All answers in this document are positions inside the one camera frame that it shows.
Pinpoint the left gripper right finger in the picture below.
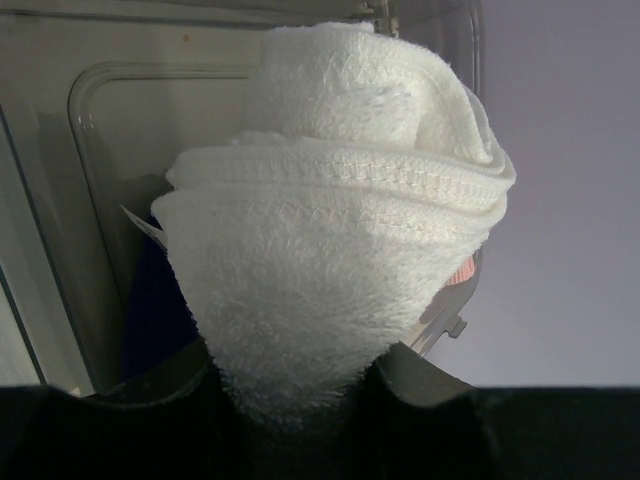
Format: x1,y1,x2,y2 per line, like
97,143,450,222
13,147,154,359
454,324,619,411
339,342,640,480

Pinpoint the purple rolled towel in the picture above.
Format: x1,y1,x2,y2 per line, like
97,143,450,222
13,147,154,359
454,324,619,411
120,235,199,382

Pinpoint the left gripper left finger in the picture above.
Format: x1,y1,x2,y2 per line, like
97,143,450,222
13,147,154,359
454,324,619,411
1,341,250,479

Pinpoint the grey plastic bin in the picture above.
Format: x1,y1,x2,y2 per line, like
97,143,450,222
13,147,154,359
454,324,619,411
1,1,484,396

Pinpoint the white towel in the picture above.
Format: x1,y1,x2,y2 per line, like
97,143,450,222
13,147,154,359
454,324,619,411
151,23,516,423

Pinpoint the pink rolled towel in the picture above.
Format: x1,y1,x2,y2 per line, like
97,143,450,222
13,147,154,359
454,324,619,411
445,256,476,286

